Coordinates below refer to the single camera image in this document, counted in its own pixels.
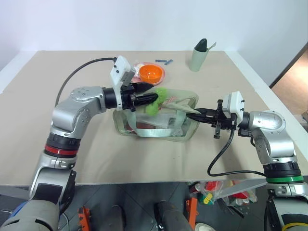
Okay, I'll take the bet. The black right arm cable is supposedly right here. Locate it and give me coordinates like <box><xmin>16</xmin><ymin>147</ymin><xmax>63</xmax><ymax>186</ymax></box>
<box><xmin>207</xmin><ymin>125</ymin><xmax>268</xmax><ymax>178</ymax></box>

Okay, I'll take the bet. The black pointed object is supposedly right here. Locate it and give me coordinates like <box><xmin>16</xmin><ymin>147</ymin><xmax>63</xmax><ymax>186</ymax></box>
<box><xmin>195</xmin><ymin>38</ymin><xmax>208</xmax><ymax>52</ymax></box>

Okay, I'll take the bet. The pink plastic plate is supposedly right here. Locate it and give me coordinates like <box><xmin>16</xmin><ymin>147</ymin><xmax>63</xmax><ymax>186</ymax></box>
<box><xmin>131</xmin><ymin>62</ymin><xmax>167</xmax><ymax>86</ymax></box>

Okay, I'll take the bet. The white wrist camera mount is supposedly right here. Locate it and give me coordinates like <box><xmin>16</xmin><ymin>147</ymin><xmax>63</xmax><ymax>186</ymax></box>
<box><xmin>109</xmin><ymin>55</ymin><xmax>136</xmax><ymax>111</ymax></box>
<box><xmin>221</xmin><ymin>91</ymin><xmax>246</xmax><ymax>120</ymax></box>

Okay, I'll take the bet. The orange plastic bowl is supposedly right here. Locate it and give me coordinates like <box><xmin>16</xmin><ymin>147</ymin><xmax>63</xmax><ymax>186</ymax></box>
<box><xmin>139</xmin><ymin>64</ymin><xmax>163</xmax><ymax>83</ymax></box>

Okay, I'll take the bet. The pale green cup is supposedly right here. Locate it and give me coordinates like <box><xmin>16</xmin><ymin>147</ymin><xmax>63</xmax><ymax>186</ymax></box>
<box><xmin>188</xmin><ymin>45</ymin><xmax>209</xmax><ymax>72</ymax></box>

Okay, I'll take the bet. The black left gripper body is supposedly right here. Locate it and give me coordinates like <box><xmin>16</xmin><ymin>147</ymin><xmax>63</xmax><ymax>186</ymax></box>
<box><xmin>121</xmin><ymin>83</ymin><xmax>138</xmax><ymax>113</ymax></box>

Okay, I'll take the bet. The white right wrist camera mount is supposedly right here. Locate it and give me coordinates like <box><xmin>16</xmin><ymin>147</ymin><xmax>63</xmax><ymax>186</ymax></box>
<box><xmin>221</xmin><ymin>91</ymin><xmax>246</xmax><ymax>120</ymax></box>

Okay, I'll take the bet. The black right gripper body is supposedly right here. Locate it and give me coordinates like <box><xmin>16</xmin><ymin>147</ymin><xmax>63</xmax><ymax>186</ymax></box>
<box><xmin>210</xmin><ymin>99</ymin><xmax>238</xmax><ymax>140</ymax></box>

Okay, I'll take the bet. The green plush keychain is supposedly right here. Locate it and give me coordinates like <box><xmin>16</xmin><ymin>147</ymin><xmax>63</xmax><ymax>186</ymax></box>
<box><xmin>144</xmin><ymin>87</ymin><xmax>169</xmax><ymax>116</ymax></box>

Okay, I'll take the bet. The clear bag of colourful items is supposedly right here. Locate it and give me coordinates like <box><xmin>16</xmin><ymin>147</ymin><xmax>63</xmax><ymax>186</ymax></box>
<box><xmin>192</xmin><ymin>180</ymin><xmax>258</xmax><ymax>213</ymax></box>

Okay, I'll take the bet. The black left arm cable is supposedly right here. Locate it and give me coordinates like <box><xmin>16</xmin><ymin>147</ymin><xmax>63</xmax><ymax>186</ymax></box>
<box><xmin>54</xmin><ymin>56</ymin><xmax>118</xmax><ymax>107</ymax></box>

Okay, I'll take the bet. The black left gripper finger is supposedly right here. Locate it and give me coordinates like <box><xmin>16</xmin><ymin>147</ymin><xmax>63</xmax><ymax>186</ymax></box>
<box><xmin>133</xmin><ymin>82</ymin><xmax>155</xmax><ymax>93</ymax></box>
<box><xmin>135</xmin><ymin>92</ymin><xmax>160</xmax><ymax>106</ymax></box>

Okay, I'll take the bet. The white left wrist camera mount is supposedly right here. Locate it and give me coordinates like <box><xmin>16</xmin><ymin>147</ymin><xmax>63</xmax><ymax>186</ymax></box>
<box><xmin>109</xmin><ymin>55</ymin><xmax>136</xmax><ymax>111</ymax></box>

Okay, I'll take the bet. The green transparent zip pouch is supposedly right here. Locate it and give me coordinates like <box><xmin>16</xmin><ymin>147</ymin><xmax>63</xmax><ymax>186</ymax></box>
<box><xmin>112</xmin><ymin>88</ymin><xmax>200</xmax><ymax>143</ymax></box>

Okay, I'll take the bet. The orange metal stand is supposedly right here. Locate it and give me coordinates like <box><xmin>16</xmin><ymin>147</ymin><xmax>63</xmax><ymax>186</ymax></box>
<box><xmin>184</xmin><ymin>197</ymin><xmax>199</xmax><ymax>227</ymax></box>
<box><xmin>77</xmin><ymin>206</ymin><xmax>92</xmax><ymax>231</ymax></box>

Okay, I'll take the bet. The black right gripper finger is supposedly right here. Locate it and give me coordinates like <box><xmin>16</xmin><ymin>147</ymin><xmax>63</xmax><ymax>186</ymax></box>
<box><xmin>195</xmin><ymin>108</ymin><xmax>218</xmax><ymax>116</ymax></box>
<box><xmin>186</xmin><ymin>113</ymin><xmax>217</xmax><ymax>124</ymax></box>

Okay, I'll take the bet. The brown wooden door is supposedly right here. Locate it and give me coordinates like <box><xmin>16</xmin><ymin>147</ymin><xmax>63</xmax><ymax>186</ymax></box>
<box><xmin>269</xmin><ymin>42</ymin><xmax>308</xmax><ymax>116</ymax></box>

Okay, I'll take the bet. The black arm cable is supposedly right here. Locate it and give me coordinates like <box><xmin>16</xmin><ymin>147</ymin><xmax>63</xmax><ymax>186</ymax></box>
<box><xmin>207</xmin><ymin>125</ymin><xmax>268</xmax><ymax>178</ymax></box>
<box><xmin>54</xmin><ymin>56</ymin><xmax>118</xmax><ymax>107</ymax></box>

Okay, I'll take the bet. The dark rounded shape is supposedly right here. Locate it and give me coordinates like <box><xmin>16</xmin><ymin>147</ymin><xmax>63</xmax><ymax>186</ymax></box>
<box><xmin>154</xmin><ymin>201</ymin><xmax>193</xmax><ymax>231</ymax></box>
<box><xmin>109</xmin><ymin>204</ymin><xmax>125</xmax><ymax>231</ymax></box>

